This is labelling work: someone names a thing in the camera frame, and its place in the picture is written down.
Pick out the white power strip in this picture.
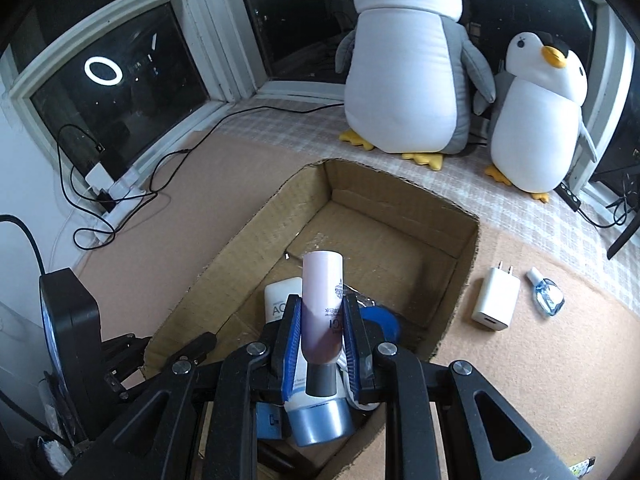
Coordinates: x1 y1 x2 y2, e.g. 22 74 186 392
82 160 147 231

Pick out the long black power cable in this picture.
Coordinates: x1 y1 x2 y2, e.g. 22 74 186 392
145 102 347 196

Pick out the wide white window frame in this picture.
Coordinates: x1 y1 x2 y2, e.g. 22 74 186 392
199 0 622 202

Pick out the white fuzzy cloth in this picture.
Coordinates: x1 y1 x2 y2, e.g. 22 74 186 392
37 434 77 469

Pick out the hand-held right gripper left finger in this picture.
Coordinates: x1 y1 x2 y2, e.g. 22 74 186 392
60 302 306 480

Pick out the looped black cable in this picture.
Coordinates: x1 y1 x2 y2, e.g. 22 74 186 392
56 124 162 252

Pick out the large penguin plush toy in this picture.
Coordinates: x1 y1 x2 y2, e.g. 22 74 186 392
335 0 497 168

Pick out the small penguin plush toy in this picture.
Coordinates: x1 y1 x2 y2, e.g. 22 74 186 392
484 31 599 204

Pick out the black inline cable remote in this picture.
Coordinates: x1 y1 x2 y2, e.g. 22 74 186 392
558 180 584 214

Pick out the pink tube with black cap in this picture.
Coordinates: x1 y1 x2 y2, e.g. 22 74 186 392
301 251 347 397

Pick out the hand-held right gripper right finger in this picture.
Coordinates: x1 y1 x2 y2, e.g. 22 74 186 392
344 294 577 480

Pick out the small clear eye drop bottle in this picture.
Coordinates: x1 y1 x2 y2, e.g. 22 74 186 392
526 267 566 317

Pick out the white wall charger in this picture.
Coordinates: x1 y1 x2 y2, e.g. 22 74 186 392
471 260 521 333

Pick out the white tube with silver cap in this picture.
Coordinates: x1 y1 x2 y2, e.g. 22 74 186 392
284 350 357 447

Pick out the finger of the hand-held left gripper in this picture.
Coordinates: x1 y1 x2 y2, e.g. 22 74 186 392
100 333 154 393
144 332 219 377

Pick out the small printed strip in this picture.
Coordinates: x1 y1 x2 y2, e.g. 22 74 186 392
570 455 599 477

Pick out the blue round puck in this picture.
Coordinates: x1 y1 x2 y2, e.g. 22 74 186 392
357 306 404 347

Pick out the cardboard box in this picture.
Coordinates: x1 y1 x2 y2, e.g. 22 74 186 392
142 158 481 480

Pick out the small white window frame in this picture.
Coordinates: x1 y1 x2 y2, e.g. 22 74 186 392
9 0 232 182

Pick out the black metal stand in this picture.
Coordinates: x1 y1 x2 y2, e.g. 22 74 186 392
587 149 640 261

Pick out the short white tube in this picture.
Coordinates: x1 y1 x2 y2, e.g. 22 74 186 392
264 277 304 325

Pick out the thick black gripper cable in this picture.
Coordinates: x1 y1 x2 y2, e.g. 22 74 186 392
0 214 49 277

